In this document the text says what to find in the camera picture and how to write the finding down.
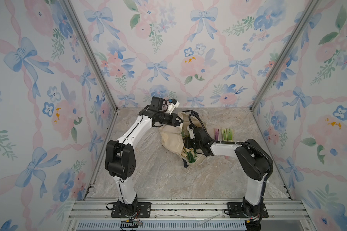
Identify purple bamboo folding fan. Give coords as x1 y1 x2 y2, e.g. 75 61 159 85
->
214 128 221 141

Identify beige tote bag navy handles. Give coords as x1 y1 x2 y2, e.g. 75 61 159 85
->
159 110 206 167

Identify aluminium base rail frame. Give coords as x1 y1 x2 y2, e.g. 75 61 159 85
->
63 198 316 231

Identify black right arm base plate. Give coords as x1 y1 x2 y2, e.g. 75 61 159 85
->
224 202 269 218

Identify aluminium corner post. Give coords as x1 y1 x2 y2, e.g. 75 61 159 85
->
250 0 320 113
59 0 118 112

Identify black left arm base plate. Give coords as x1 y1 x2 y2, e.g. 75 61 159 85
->
107 201 152 218

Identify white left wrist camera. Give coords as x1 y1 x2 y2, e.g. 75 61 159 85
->
166 99 180 115

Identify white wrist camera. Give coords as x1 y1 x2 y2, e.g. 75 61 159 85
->
187 126 195 140
166 99 180 115

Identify green bamboo folding fan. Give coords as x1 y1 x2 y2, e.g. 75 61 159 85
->
221 128 228 141
226 128 233 141

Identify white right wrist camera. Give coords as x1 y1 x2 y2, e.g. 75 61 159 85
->
187 126 195 140

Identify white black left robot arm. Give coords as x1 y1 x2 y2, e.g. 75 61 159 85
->
105 97 183 207

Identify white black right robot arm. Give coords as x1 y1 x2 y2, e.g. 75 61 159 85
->
185 125 273 218

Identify black corrugated cable conduit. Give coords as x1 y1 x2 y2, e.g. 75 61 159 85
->
188 112 274 231

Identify aluminium corner post right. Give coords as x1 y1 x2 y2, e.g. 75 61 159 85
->
250 0 320 113

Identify aluminium corner post left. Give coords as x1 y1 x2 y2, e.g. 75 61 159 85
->
59 0 118 112

